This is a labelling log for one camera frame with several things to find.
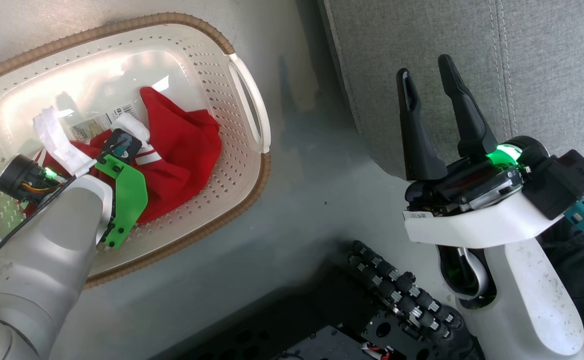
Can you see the white barcode sticker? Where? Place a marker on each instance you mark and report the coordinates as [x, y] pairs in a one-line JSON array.
[[96, 122]]

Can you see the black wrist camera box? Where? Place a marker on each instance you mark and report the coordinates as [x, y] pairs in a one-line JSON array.
[[122, 145], [567, 182]]

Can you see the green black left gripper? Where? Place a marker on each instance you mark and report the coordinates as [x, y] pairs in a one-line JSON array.
[[126, 200]]

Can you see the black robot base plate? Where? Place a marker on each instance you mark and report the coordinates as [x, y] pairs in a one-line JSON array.
[[281, 335]]

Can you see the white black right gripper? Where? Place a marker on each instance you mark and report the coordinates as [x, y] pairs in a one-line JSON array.
[[472, 225]]

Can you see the white perforated laundry basket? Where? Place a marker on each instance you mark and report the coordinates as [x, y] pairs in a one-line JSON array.
[[196, 60]]

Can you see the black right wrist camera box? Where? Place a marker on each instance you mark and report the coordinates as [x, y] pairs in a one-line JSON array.
[[567, 182]]

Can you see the black roller omni wheel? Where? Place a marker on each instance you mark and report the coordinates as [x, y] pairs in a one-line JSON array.
[[397, 290]]

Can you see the red shorts with white trim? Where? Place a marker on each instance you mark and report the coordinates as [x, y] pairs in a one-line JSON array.
[[181, 150]]

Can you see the grey fabric sofa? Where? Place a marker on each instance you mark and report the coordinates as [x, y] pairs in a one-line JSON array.
[[547, 60]]

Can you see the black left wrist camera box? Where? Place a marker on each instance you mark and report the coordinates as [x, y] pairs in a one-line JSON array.
[[122, 145]]

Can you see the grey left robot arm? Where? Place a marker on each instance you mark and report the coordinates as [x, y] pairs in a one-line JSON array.
[[31, 260]]

